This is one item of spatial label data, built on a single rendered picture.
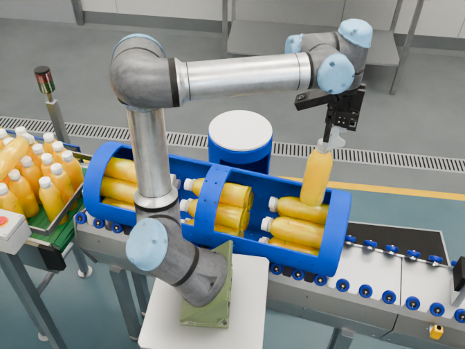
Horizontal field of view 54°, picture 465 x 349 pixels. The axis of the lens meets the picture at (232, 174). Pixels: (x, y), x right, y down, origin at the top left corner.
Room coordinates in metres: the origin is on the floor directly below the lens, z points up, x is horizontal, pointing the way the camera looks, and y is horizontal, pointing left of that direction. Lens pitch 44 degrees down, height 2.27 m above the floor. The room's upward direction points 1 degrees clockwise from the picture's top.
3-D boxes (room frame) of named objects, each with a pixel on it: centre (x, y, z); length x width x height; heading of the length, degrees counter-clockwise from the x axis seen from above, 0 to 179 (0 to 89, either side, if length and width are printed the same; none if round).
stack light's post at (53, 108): (1.64, 0.80, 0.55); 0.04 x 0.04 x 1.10; 74
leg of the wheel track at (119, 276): (1.11, 0.49, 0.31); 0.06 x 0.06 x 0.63; 74
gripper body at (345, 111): (0.97, -0.28, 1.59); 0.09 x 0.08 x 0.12; 74
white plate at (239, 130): (1.56, -0.03, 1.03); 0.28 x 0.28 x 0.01
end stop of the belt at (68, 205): (1.21, 0.61, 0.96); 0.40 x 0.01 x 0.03; 164
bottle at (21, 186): (1.18, 0.80, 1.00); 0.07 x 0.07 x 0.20
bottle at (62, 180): (1.21, 0.65, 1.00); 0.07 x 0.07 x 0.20
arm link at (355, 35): (0.97, -0.27, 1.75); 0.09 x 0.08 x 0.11; 100
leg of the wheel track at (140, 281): (1.24, 0.45, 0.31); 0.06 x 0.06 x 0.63; 74
